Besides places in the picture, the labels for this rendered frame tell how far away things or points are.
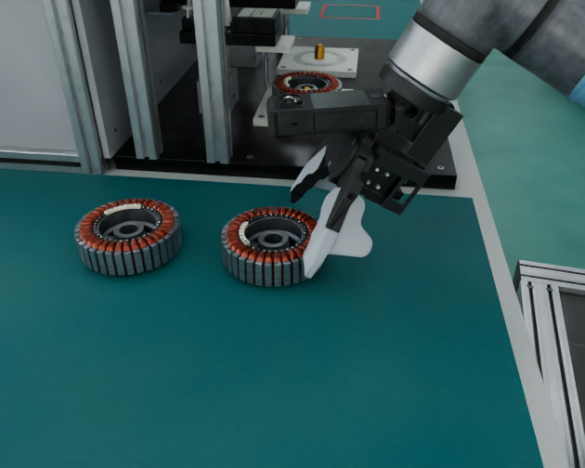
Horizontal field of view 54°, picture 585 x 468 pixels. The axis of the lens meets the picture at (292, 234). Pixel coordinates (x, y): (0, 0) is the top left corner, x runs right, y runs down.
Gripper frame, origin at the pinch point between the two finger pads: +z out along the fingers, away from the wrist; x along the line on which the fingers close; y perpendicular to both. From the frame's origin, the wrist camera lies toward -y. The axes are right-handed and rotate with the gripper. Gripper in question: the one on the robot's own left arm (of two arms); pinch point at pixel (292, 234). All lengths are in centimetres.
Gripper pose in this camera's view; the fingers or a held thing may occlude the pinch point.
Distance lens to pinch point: 61.3
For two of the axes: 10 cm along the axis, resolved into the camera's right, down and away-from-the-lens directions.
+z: -5.0, 7.5, 4.5
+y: 8.6, 3.6, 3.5
